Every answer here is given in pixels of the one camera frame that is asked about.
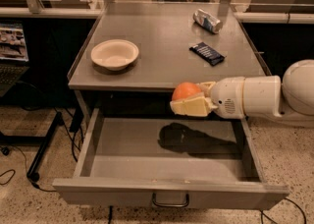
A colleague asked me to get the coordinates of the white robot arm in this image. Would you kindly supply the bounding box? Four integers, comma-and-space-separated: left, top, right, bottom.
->
170, 60, 314, 127

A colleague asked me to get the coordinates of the orange fruit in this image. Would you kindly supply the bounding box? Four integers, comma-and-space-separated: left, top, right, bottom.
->
172, 82, 201, 101

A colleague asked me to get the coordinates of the dark blue snack packet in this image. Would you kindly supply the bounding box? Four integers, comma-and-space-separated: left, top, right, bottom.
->
189, 42, 225, 66

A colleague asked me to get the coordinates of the black floor cable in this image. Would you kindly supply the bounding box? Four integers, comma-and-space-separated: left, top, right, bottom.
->
0, 145, 57, 194
259, 196, 307, 224

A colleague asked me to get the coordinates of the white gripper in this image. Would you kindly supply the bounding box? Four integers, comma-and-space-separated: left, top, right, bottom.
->
170, 77, 245, 119

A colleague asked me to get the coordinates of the black floor cable left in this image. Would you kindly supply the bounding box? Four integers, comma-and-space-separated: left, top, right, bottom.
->
0, 145, 57, 194

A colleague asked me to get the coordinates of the black floor cable right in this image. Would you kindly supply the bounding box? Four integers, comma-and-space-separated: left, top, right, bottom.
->
259, 196, 307, 224

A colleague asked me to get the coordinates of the metal drawer handle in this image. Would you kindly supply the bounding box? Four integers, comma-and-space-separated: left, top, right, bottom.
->
151, 193, 189, 208

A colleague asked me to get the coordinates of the white paper bowl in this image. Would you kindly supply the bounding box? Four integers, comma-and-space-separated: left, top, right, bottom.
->
90, 39, 139, 71

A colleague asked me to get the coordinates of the grey cabinet table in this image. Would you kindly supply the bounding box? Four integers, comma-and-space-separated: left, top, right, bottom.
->
69, 2, 267, 116

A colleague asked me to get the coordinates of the laptop computer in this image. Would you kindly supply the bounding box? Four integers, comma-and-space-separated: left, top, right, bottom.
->
0, 20, 29, 97

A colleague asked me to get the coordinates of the black desk leg stand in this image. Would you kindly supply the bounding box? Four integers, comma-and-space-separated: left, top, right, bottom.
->
0, 112, 64, 184

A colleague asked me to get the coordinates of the grey open top drawer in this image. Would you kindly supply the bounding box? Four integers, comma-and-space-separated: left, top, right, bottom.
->
53, 110, 288, 210

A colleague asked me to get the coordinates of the silver blue soda can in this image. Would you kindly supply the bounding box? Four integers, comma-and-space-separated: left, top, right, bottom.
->
193, 9, 223, 34

